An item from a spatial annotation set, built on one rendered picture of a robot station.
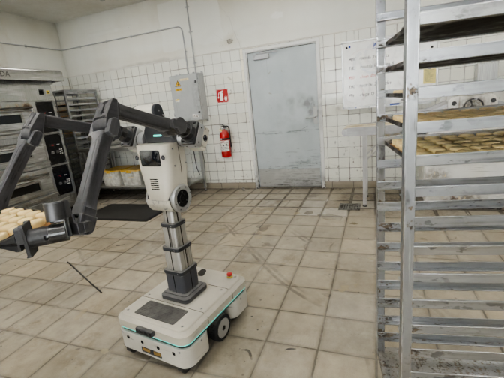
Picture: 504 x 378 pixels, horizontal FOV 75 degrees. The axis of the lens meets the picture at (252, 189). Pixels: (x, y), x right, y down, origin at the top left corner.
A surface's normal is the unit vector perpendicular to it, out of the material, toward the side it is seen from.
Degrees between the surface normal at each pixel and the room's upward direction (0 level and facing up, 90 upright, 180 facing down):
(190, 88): 90
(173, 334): 31
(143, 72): 90
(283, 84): 90
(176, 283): 90
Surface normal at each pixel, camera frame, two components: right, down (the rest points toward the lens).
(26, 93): 0.94, 0.00
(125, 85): -0.33, 0.27
